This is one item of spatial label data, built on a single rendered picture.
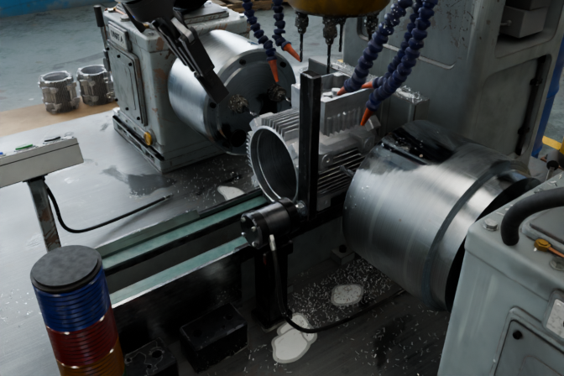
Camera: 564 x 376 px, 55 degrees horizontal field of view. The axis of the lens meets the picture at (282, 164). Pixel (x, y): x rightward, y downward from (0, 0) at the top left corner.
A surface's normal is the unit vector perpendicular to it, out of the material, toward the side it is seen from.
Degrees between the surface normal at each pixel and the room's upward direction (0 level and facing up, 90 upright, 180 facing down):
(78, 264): 0
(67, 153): 69
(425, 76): 90
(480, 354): 89
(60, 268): 0
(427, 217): 54
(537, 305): 89
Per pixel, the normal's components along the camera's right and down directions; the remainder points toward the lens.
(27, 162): 0.56, 0.07
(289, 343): 0.00, -0.86
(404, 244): -0.79, 0.16
